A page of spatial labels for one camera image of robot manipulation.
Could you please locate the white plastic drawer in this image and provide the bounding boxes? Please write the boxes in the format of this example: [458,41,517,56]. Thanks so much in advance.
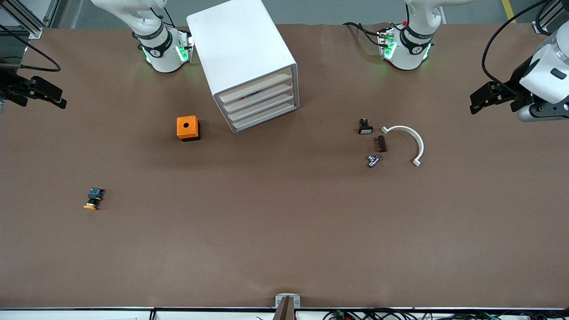
[224,82,295,112]
[231,103,298,132]
[228,93,296,121]
[220,71,294,102]

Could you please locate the yellow mushroom push button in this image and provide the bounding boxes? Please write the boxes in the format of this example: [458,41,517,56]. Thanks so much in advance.
[83,188,106,211]

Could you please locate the white drawer cabinet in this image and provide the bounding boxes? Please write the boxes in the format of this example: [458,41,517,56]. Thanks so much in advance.
[186,0,301,134]

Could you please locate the orange box with hole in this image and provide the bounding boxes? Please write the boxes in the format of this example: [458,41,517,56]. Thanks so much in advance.
[176,116,200,142]

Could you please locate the aluminium frame profile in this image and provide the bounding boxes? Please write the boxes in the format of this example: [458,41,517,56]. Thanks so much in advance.
[531,0,569,35]
[0,0,60,40]

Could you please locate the white curved plastic bracket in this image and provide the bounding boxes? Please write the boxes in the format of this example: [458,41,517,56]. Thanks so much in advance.
[381,125,425,168]

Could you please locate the black arm base cable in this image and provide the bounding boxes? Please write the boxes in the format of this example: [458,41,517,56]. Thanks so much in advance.
[342,21,384,47]

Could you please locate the white table edge rail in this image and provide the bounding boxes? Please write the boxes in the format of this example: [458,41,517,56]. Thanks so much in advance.
[0,308,569,320]

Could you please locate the tangled black cables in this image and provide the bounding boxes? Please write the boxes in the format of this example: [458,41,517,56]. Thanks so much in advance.
[322,308,569,320]

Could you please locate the grey metal bracket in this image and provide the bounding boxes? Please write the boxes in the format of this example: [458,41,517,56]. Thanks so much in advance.
[275,293,301,309]

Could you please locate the brown post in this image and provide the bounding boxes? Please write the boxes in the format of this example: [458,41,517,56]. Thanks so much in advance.
[272,297,296,320]

